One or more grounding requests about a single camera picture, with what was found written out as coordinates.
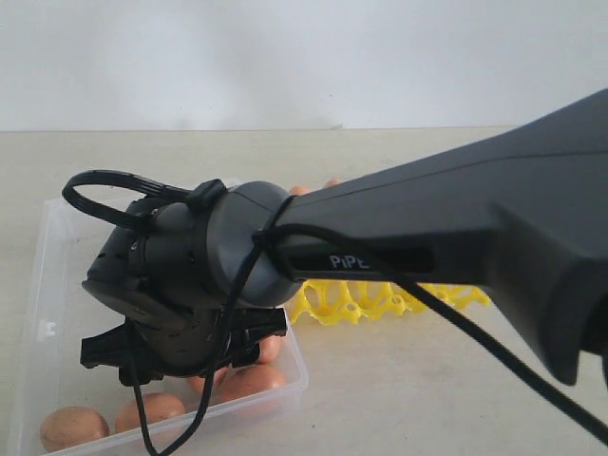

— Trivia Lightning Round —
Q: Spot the clear plastic box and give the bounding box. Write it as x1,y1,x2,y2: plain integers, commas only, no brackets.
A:
7,199,309,455

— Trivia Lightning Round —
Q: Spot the black cable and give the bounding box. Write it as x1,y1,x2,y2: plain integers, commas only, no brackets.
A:
62,168,608,456

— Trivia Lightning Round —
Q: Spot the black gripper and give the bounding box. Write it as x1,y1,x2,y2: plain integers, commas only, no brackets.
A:
80,308,288,385

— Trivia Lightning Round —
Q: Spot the brown egg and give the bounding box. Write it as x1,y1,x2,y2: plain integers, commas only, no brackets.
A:
257,335,283,365
114,392,186,433
290,185,311,196
220,365,286,403
39,407,110,452
323,179,343,189
186,367,229,395

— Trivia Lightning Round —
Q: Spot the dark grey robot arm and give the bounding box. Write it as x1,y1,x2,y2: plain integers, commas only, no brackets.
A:
71,91,607,385

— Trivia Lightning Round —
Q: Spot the yellow plastic egg tray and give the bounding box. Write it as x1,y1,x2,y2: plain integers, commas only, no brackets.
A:
287,277,493,328

